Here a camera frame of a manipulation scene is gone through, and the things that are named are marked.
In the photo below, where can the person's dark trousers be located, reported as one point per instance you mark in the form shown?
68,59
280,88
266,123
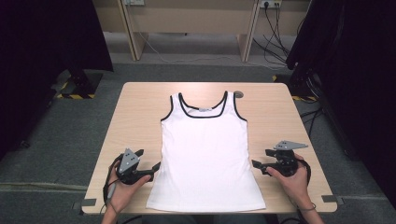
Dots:
186,219

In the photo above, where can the person's left hand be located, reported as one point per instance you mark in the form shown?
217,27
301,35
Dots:
123,193

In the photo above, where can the person's right hand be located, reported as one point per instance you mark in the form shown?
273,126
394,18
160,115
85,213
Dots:
295,185

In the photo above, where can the black stand base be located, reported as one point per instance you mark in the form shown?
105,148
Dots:
82,82

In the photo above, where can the thin wrist band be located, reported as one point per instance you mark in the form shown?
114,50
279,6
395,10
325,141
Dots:
311,207

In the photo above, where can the white tank top black trim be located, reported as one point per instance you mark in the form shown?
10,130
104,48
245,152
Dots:
205,155

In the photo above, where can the black curtain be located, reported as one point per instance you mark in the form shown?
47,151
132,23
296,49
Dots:
358,77
46,62

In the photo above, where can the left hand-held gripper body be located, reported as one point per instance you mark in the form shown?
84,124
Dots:
127,161

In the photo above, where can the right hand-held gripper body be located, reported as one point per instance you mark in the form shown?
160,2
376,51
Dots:
285,161

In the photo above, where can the white wall socket with plugs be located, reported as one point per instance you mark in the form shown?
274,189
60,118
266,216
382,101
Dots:
271,3

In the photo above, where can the grey round table grommet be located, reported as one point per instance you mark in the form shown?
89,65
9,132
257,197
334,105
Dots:
239,93

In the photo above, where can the yellow black hazard tape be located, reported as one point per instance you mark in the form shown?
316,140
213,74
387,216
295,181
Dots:
300,98
76,96

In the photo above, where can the beige desk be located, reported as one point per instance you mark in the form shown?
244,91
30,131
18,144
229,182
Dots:
193,18

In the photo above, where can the grey tape piece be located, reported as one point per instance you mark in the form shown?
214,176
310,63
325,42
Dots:
88,202
329,198

